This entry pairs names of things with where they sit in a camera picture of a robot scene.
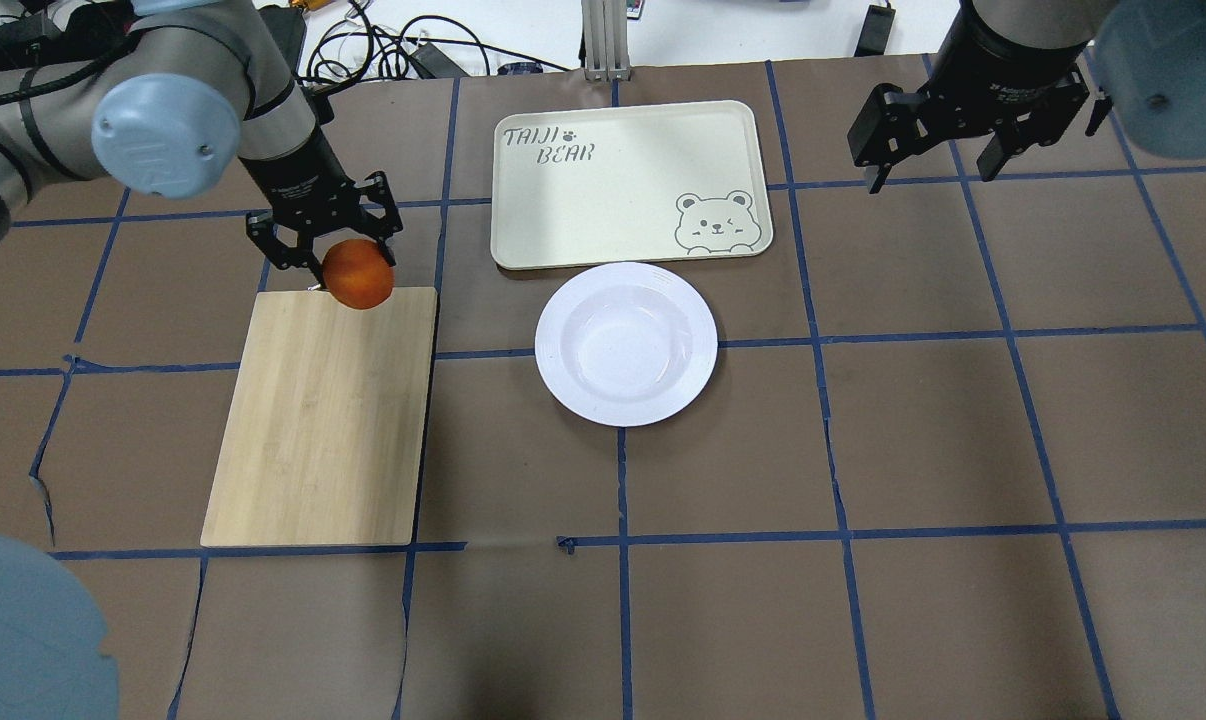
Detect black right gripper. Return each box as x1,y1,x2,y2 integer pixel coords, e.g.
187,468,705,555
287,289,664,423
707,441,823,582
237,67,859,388
847,21,1089,193

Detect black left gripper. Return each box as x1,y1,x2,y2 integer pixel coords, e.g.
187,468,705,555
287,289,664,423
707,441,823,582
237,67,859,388
239,125,405,291

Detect orange fruit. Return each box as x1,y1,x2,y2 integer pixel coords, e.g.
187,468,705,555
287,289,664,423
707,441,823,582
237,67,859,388
321,238,396,310

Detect white round plate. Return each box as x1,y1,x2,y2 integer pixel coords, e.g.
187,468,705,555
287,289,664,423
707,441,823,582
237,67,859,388
533,263,719,428

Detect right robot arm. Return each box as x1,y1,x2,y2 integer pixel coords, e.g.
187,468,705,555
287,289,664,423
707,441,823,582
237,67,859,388
847,1,1206,193

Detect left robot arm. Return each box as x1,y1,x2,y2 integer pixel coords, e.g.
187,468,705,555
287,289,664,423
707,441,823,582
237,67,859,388
0,1,403,282

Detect cream bear tray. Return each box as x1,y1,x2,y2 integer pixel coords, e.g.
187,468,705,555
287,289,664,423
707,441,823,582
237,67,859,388
490,100,775,273

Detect black power adapter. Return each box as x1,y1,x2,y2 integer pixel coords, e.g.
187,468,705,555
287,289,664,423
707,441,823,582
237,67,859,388
853,1,896,55

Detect black computer box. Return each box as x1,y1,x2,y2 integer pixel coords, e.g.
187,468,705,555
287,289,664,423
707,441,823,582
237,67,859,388
257,5,308,76

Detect bamboo cutting board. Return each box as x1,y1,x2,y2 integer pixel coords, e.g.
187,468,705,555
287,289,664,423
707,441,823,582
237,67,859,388
200,287,438,548

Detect aluminium frame post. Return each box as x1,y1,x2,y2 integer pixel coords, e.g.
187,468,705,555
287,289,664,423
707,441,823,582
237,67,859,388
580,0,632,82

